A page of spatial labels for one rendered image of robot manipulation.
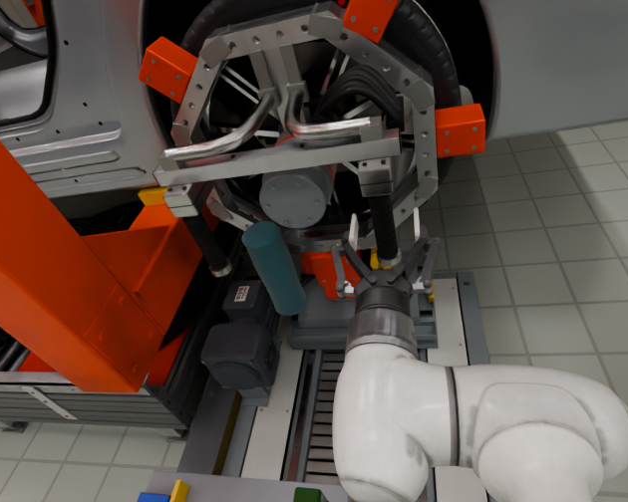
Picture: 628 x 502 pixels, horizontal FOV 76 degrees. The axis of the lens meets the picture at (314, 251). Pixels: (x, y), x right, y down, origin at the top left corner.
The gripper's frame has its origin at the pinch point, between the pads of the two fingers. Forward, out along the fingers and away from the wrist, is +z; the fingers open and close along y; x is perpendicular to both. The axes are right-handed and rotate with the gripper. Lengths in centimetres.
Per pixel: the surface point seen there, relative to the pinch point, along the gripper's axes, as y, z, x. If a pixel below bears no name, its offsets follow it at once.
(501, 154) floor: 48, 146, -83
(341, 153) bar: -5.0, 1.7, 13.7
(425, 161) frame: 7.5, 20.7, -1.7
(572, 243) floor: 62, 76, -83
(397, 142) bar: 3.5, 1.7, 14.2
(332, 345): -27, 23, -71
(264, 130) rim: -27.8, 31.1, 5.5
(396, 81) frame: 3.4, 20.7, 15.7
